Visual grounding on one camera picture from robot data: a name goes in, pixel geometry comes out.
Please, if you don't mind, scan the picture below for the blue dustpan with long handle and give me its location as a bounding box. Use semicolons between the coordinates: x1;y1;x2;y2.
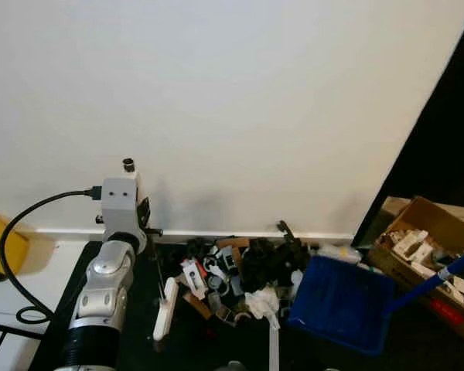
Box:
287;247;464;357

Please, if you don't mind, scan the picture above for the white packet in box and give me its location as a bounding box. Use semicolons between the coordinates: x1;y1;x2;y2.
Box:
391;229;431;260

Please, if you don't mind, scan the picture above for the white flat strip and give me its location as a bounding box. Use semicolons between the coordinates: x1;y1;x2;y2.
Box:
268;328;281;371

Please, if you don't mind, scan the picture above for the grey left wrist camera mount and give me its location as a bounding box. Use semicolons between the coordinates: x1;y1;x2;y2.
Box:
100;158;145;233

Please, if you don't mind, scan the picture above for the white brush with thin handle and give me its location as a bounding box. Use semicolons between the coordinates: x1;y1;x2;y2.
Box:
147;232;181;343

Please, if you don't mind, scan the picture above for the red and white packet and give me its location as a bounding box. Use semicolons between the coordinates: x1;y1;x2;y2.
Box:
181;258;210;301

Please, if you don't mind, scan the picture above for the white crumpled tissue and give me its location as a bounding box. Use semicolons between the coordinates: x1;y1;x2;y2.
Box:
243;286;284;331

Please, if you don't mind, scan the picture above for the brown cardboard box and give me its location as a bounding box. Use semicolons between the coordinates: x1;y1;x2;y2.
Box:
367;195;464;345

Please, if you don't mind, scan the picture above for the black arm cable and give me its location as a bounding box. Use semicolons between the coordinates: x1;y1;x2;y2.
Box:
0;186;103;325

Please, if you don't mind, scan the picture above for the black rubbish heap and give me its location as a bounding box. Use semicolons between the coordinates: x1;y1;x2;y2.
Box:
181;220;312;325

